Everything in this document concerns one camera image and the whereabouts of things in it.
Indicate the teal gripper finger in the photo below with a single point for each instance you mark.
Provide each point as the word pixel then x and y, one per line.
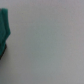
pixel 4 30

